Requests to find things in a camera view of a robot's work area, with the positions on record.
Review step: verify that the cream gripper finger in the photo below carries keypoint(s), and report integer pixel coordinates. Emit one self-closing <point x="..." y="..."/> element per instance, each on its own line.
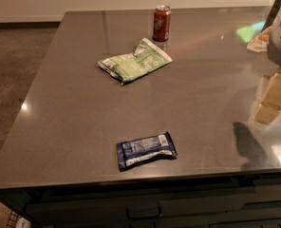
<point x="265" y="114"/>
<point x="272" y="94"/>

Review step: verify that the blue rxbar blueberry wrapper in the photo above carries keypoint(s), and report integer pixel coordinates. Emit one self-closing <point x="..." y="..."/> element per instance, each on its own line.
<point x="141" y="150"/>

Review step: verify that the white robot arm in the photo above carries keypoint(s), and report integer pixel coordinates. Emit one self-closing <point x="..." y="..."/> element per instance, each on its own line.
<point x="270" y="38"/>

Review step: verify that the green jalapeno chip bag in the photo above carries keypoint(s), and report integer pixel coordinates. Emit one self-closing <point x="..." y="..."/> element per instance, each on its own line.
<point x="146" y="58"/>

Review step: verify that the red soda can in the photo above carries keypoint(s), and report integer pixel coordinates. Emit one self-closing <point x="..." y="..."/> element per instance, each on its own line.
<point x="161" y="27"/>

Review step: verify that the dark drawer handle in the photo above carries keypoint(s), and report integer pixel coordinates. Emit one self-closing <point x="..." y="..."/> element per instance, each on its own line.
<point x="143" y="211"/>

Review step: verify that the black wire basket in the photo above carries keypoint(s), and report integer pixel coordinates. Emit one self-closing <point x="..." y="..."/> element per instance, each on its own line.
<point x="16" y="221"/>

